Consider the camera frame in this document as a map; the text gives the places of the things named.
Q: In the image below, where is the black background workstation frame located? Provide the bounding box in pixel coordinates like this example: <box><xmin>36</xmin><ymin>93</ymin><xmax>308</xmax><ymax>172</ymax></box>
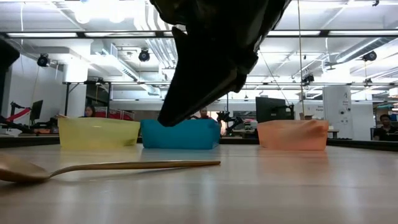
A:
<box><xmin>63</xmin><ymin>80</ymin><xmax>172</xmax><ymax>119</ymax></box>

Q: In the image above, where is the orange plastic bin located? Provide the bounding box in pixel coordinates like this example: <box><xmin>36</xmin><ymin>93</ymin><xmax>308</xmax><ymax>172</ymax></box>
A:
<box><xmin>256</xmin><ymin>119</ymin><xmax>330</xmax><ymax>152</ymax></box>

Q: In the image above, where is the white pillar with signs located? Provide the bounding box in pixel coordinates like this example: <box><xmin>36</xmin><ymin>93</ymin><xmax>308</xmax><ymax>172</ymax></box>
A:
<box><xmin>322</xmin><ymin>85</ymin><xmax>353</xmax><ymax>141</ymax></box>

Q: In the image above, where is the small black background monitor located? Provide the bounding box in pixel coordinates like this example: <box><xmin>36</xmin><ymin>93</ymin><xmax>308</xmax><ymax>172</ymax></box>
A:
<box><xmin>29</xmin><ymin>100</ymin><xmax>44</xmax><ymax>122</ymax></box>

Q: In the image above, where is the black computer monitor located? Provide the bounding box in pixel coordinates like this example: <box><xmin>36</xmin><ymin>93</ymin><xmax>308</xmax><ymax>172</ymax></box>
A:
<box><xmin>255</xmin><ymin>96</ymin><xmax>295</xmax><ymax>124</ymax></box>

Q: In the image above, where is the silver ceiling duct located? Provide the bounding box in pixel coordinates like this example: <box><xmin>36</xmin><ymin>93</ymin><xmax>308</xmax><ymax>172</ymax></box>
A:
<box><xmin>335</xmin><ymin>36</ymin><xmax>398</xmax><ymax>64</ymax></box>

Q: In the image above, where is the person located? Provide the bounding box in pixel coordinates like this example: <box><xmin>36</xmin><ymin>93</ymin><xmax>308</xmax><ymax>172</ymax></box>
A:
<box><xmin>81</xmin><ymin>105</ymin><xmax>98</xmax><ymax>118</ymax></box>
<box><xmin>372</xmin><ymin>113</ymin><xmax>398</xmax><ymax>142</ymax></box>
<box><xmin>190</xmin><ymin>107</ymin><xmax>218</xmax><ymax>121</ymax></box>

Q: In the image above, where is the blue plastic bin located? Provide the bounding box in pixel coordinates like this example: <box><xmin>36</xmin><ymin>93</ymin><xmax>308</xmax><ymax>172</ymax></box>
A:
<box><xmin>140</xmin><ymin>118</ymin><xmax>222</xmax><ymax>150</ymax></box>

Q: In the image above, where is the yellow plastic bin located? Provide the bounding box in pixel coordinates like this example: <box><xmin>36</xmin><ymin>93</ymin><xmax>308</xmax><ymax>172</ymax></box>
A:
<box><xmin>57</xmin><ymin>116</ymin><xmax>141</xmax><ymax>149</ymax></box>

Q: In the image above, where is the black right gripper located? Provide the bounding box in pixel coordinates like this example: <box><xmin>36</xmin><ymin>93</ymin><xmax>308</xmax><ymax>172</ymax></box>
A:
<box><xmin>149</xmin><ymin>0</ymin><xmax>292</xmax><ymax>128</ymax></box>

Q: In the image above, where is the red background bar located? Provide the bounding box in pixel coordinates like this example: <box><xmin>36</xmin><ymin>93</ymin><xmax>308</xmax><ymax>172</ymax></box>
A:
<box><xmin>5</xmin><ymin>107</ymin><xmax>32</xmax><ymax>123</ymax></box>

